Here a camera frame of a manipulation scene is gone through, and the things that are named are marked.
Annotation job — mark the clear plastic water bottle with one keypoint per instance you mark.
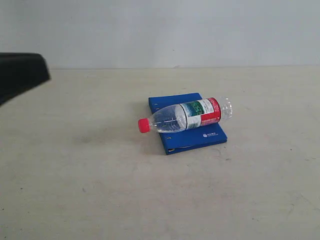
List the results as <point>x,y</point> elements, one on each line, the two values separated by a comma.
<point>187,116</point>

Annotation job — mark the blue ring-binder notebook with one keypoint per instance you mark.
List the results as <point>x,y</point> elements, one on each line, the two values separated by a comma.
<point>191,139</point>

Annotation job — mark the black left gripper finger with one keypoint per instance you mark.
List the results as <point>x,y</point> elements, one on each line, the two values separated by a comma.
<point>21,72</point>

